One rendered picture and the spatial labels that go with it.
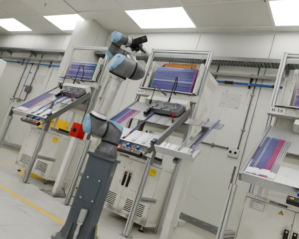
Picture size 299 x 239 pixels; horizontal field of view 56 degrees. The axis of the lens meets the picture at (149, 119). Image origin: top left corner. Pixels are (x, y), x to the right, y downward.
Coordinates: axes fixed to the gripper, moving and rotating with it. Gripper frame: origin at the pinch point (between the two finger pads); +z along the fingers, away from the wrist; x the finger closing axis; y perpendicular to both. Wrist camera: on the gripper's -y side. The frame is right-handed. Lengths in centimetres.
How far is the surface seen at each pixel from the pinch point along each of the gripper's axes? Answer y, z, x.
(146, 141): 40, 17, 66
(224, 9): -3, 196, -118
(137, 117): 64, 41, 32
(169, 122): 33, 48, 49
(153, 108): 51, 50, 28
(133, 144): 48, 9, 66
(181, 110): 25, 60, 39
